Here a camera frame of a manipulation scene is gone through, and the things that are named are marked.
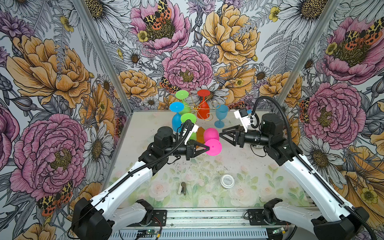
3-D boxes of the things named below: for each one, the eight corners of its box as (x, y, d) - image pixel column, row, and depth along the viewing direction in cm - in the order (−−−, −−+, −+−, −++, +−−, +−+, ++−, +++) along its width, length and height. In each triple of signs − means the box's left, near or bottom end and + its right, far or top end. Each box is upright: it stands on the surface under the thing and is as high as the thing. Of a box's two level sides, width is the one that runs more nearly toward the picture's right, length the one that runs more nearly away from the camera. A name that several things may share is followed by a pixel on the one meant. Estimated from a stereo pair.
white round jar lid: (220, 191, 85) (221, 186, 78) (218, 179, 89) (220, 174, 83) (232, 191, 85) (235, 186, 78) (231, 179, 89) (233, 174, 83)
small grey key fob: (178, 195, 83) (177, 193, 81) (179, 183, 87) (178, 182, 85) (185, 195, 83) (185, 193, 81) (186, 183, 87) (185, 182, 85)
